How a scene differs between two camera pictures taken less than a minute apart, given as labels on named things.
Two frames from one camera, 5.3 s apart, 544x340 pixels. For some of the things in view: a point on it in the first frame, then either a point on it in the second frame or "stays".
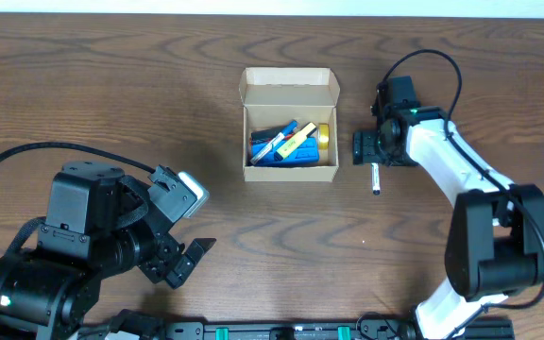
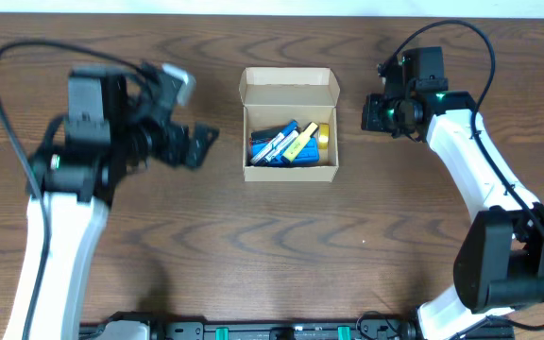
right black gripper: [363, 148] → [370, 114]
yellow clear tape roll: [323, 135] stays
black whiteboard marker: [376, 178] → [293, 135]
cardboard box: [273, 96] stays
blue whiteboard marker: [286, 132] stays
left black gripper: [165, 247] → [170, 152]
